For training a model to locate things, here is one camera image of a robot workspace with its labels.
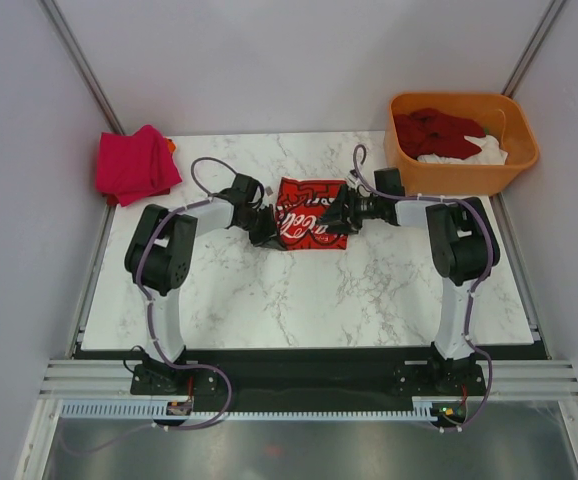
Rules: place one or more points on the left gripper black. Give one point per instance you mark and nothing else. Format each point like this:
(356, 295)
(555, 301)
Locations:
(267, 238)

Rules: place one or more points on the orange cloth under pink shirt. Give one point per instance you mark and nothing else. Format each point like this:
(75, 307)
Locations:
(171, 145)

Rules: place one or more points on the white t-shirt red print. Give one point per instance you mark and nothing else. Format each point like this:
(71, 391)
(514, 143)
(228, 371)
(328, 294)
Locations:
(299, 206)

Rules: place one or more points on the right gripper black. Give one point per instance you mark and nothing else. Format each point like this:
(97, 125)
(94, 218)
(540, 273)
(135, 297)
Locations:
(348, 223)

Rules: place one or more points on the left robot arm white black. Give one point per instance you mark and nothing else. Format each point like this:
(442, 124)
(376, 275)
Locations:
(159, 255)

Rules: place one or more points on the orange plastic bin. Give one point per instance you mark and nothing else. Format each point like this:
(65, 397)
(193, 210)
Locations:
(508, 149)

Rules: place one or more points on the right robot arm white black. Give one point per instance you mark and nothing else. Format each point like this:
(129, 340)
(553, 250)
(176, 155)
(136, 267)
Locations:
(463, 247)

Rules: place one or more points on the folded pink t-shirt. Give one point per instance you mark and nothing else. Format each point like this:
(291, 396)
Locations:
(130, 168)

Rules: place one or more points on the dark red t-shirt in bin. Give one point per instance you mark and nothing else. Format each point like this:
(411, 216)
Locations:
(431, 132)

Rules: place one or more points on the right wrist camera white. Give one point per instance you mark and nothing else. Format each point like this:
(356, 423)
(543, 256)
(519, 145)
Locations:
(353, 179)

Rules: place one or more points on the aluminium rail frame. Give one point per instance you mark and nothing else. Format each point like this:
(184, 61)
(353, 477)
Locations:
(508, 380)

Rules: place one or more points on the white slotted cable duct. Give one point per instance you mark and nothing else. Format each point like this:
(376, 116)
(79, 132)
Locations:
(162, 410)

